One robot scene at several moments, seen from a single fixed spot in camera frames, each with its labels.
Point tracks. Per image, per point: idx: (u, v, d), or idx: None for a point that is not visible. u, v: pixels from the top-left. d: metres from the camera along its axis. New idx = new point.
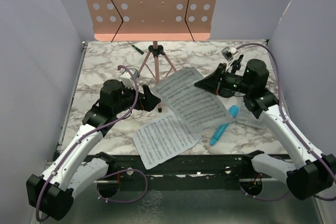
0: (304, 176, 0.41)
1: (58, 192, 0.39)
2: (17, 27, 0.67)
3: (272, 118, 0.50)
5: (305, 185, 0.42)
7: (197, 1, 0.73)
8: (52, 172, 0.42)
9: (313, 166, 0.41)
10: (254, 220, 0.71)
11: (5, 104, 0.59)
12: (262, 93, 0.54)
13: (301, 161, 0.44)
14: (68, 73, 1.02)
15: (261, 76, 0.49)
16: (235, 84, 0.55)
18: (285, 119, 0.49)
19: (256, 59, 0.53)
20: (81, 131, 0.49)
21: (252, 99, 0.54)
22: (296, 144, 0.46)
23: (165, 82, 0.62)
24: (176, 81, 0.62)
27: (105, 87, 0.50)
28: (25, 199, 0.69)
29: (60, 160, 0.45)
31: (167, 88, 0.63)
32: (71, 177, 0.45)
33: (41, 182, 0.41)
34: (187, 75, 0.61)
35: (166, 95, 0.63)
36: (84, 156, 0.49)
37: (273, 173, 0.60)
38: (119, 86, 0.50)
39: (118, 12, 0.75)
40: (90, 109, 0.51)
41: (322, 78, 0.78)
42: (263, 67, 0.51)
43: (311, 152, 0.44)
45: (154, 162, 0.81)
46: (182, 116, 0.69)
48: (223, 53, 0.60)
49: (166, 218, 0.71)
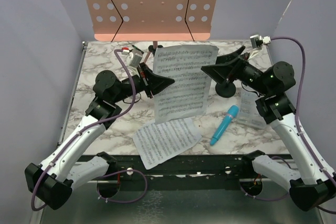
0: (313, 194, 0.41)
1: (54, 184, 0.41)
2: (17, 27, 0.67)
3: (285, 129, 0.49)
5: (311, 202, 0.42)
7: (197, 1, 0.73)
8: (51, 163, 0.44)
9: (324, 186, 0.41)
10: (253, 220, 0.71)
11: (4, 104, 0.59)
12: (277, 96, 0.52)
13: (312, 179, 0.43)
14: (67, 73, 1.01)
15: (285, 86, 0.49)
16: (252, 78, 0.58)
18: (301, 131, 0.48)
19: (286, 63, 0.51)
20: (83, 122, 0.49)
21: (265, 104, 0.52)
22: (309, 160, 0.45)
23: (176, 50, 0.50)
24: (189, 54, 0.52)
27: (97, 83, 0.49)
28: (24, 200, 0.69)
29: (60, 151, 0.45)
31: (170, 60, 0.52)
32: (70, 168, 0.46)
33: (39, 171, 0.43)
34: (202, 52, 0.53)
35: (164, 66, 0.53)
36: (86, 147, 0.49)
37: (274, 177, 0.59)
38: (113, 82, 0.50)
39: (118, 12, 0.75)
40: (94, 100, 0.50)
41: (322, 78, 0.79)
42: (290, 76, 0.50)
43: (323, 171, 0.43)
45: (154, 162, 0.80)
46: (157, 100, 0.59)
48: (253, 41, 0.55)
49: (166, 218, 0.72)
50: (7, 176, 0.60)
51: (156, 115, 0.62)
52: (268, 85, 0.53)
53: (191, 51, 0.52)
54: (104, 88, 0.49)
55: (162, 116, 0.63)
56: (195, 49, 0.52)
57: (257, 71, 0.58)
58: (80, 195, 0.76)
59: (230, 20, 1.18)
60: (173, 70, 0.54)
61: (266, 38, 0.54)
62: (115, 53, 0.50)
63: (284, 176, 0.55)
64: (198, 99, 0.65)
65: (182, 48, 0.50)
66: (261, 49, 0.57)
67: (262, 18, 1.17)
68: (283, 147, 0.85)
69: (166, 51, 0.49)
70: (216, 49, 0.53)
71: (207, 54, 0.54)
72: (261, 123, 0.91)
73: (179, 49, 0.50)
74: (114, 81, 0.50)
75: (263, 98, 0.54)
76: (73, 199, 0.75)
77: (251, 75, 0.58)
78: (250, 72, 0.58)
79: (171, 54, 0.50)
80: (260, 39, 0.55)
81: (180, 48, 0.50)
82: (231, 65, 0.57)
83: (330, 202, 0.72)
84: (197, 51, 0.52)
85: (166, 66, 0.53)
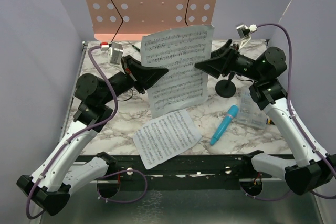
0: (306, 176, 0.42)
1: (45, 197, 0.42)
2: (17, 27, 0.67)
3: (279, 113, 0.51)
5: (303, 183, 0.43)
7: (196, 1, 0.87)
8: (40, 176, 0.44)
9: (316, 166, 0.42)
10: (253, 220, 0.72)
11: (6, 104, 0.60)
12: (270, 82, 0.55)
13: (305, 160, 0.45)
14: (67, 73, 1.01)
15: (276, 70, 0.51)
16: (246, 68, 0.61)
18: (293, 115, 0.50)
19: (277, 49, 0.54)
20: (72, 130, 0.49)
21: (259, 90, 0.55)
22: (302, 141, 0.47)
23: (164, 34, 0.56)
24: (179, 38, 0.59)
27: (80, 88, 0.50)
28: (25, 200, 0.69)
29: (49, 162, 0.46)
31: (160, 46, 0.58)
32: (63, 177, 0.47)
33: (31, 184, 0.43)
34: (195, 33, 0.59)
35: (156, 54, 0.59)
36: (78, 153, 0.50)
37: (273, 172, 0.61)
38: (94, 87, 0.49)
39: (119, 10, 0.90)
40: (81, 104, 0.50)
41: (322, 79, 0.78)
42: (281, 60, 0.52)
43: (316, 151, 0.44)
45: (154, 162, 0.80)
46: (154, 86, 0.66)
48: (240, 31, 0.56)
49: (166, 218, 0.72)
50: (8, 176, 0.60)
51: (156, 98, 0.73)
52: (261, 72, 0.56)
53: (182, 35, 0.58)
54: (86, 95, 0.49)
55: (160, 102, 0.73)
56: (186, 32, 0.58)
57: (249, 61, 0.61)
58: (80, 194, 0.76)
59: (230, 20, 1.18)
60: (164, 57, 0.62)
61: (252, 26, 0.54)
62: (89, 53, 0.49)
63: (280, 165, 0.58)
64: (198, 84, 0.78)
65: (171, 32, 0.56)
66: (249, 38, 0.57)
67: (262, 18, 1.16)
68: (283, 147, 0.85)
69: (154, 38, 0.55)
70: (211, 29, 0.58)
71: (201, 35, 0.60)
72: (261, 122, 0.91)
73: (168, 34, 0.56)
74: (95, 86, 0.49)
75: (256, 84, 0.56)
76: (73, 200, 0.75)
77: (244, 65, 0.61)
78: (243, 62, 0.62)
79: (160, 40, 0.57)
80: (246, 28, 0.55)
81: (168, 32, 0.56)
82: (224, 56, 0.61)
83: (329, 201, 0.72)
84: (189, 33, 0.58)
85: (158, 53, 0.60)
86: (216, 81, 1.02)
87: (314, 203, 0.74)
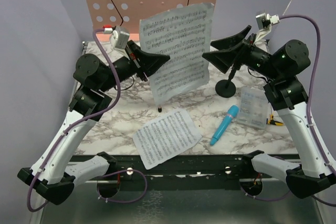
0: (314, 185, 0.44)
1: (46, 190, 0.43)
2: (17, 28, 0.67)
3: (295, 119, 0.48)
5: (308, 190, 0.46)
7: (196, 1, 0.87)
8: (40, 169, 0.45)
9: (325, 181, 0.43)
10: (252, 221, 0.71)
11: (5, 105, 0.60)
12: (288, 81, 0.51)
13: (314, 172, 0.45)
14: (67, 73, 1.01)
15: (297, 66, 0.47)
16: (259, 63, 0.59)
18: (311, 123, 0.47)
19: (300, 42, 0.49)
20: (67, 120, 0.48)
21: (275, 89, 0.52)
22: (315, 153, 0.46)
23: (165, 16, 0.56)
24: (179, 19, 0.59)
27: (79, 69, 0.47)
28: (24, 200, 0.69)
29: (47, 155, 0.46)
31: (158, 30, 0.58)
32: (63, 168, 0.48)
33: (31, 177, 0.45)
34: (196, 13, 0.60)
35: (153, 40, 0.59)
36: (76, 145, 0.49)
37: (272, 170, 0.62)
38: (95, 66, 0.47)
39: (118, 10, 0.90)
40: (78, 91, 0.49)
41: (322, 80, 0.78)
42: (303, 55, 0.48)
43: (328, 166, 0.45)
45: (154, 162, 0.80)
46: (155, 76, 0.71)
48: (259, 22, 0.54)
49: (166, 218, 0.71)
50: (7, 175, 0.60)
51: (158, 91, 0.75)
52: (278, 67, 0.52)
53: (182, 16, 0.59)
54: (86, 76, 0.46)
55: (162, 93, 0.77)
56: (186, 12, 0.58)
57: (264, 55, 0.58)
58: (80, 194, 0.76)
59: (231, 20, 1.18)
60: (164, 41, 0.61)
61: (274, 17, 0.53)
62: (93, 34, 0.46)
63: (280, 166, 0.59)
64: (196, 67, 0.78)
65: (171, 13, 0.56)
66: (269, 29, 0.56)
67: None
68: (283, 147, 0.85)
69: (151, 22, 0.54)
70: (209, 8, 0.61)
71: (201, 14, 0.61)
72: (261, 122, 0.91)
73: (167, 17, 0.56)
74: (97, 65, 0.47)
75: (273, 83, 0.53)
76: (73, 199, 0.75)
77: (258, 60, 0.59)
78: (257, 55, 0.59)
79: (159, 24, 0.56)
80: (267, 18, 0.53)
81: (168, 14, 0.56)
82: (235, 51, 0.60)
83: (330, 201, 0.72)
84: (189, 13, 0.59)
85: (155, 39, 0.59)
86: (216, 82, 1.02)
87: (314, 204, 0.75)
